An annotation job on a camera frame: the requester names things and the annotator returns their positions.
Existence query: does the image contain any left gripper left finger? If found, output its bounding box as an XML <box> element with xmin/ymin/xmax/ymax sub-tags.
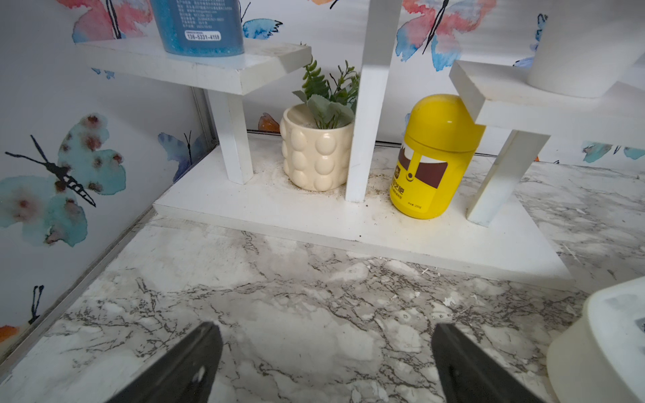
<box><xmin>110</xmin><ymin>322</ymin><xmax>223</xmax><ymax>402</ymax></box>

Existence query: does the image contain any white plastic storage box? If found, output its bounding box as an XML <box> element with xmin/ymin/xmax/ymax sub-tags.
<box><xmin>547</xmin><ymin>277</ymin><xmax>644</xmax><ymax>402</ymax></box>

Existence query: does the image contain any beige jar under shelf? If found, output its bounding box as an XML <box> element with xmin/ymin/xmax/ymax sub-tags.
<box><xmin>279</xmin><ymin>59</ymin><xmax>361</xmax><ymax>193</ymax></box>

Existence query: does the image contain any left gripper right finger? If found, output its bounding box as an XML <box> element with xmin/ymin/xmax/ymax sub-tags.
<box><xmin>431</xmin><ymin>323</ymin><xmax>541</xmax><ymax>402</ymax></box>

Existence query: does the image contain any pink flower pot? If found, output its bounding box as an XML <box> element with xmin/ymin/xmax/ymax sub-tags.
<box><xmin>527</xmin><ymin>0</ymin><xmax>644</xmax><ymax>98</ymax></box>

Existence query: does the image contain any blue tin can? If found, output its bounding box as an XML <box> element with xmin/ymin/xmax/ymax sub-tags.
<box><xmin>150</xmin><ymin>0</ymin><xmax>245</xmax><ymax>57</ymax></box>

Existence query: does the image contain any yellow round object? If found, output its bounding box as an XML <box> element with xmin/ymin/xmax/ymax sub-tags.
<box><xmin>390</xmin><ymin>94</ymin><xmax>485</xmax><ymax>220</ymax></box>

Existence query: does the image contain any white stepped display shelf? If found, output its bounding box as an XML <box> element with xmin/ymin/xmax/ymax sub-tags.
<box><xmin>77</xmin><ymin>1</ymin><xmax>644</xmax><ymax>290</ymax></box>

